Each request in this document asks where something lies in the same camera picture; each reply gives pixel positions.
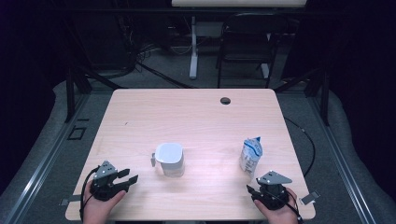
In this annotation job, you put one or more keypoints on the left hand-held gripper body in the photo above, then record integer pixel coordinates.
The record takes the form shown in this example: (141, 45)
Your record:
(104, 183)

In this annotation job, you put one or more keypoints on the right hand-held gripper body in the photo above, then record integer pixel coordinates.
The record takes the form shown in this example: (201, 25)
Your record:
(274, 189)

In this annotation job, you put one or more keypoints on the white and blue milk carton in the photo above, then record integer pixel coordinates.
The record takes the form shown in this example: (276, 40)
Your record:
(250, 157)

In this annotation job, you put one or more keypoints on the clear pitcher with white lid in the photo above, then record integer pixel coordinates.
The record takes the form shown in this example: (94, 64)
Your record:
(169, 159)

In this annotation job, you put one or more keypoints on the person's left hand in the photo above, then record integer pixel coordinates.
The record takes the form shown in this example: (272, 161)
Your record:
(99, 208)

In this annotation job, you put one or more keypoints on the person's right hand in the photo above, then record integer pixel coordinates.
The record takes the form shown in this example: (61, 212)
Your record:
(280, 214)

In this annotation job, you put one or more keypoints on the metal table clip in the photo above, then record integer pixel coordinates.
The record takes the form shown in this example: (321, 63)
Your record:
(70, 199)
(309, 197)

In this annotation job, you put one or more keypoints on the black square floor socket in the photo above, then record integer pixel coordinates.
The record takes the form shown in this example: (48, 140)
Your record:
(76, 133)

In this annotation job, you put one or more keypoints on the black folding chair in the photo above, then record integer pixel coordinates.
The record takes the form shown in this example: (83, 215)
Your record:
(249, 40)

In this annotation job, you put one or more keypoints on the white desk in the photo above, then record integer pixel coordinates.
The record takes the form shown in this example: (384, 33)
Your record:
(193, 46)

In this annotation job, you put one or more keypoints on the metal floor rail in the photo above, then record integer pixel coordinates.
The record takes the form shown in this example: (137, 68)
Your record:
(342, 165)
(40, 168)

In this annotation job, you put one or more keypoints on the black metal frame stand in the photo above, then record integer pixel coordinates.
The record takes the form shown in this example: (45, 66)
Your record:
(325, 96)
(70, 93)

